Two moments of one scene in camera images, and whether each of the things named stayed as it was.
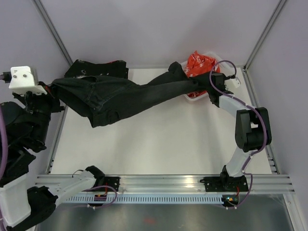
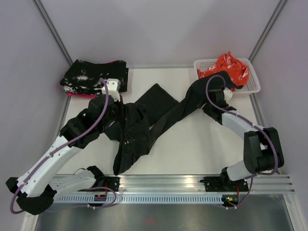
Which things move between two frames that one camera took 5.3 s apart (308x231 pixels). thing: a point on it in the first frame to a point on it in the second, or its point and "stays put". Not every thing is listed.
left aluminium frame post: x=53 y=32 stays put
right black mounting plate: x=225 y=184 stays put
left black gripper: x=54 y=103 to x=121 y=108
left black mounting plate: x=112 y=181 stays put
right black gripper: x=224 y=79 to x=206 y=109
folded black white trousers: x=115 y=69 stays put
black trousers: x=104 y=98 to x=132 y=124
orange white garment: x=197 y=64 to x=237 y=71
